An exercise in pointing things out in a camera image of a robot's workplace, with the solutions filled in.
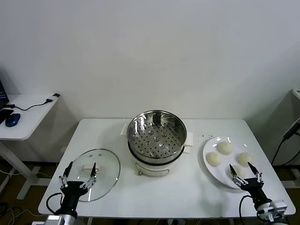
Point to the white round plate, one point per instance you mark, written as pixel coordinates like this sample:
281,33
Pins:
219,173

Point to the white steamed baozi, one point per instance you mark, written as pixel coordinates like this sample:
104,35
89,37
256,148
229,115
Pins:
242,158
240,172
214,159
225,148

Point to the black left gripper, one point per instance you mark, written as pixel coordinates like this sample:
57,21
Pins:
70,194

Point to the white electric cooker pot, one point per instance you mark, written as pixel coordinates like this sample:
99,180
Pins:
152,170

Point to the small grey black dongle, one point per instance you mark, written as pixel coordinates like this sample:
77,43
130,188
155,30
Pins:
56,95

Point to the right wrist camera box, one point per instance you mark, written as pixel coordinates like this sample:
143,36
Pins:
279,207

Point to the white side desk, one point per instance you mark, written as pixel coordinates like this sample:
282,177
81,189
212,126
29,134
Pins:
28,117

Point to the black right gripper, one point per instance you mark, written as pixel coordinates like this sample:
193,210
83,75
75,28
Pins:
254,187

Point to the blue computer mouse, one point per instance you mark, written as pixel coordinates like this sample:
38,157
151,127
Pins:
12,120

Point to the dark laptop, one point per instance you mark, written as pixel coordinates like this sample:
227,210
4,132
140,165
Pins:
2,93

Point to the stainless steel steamer basket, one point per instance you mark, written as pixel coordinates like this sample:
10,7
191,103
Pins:
168,119

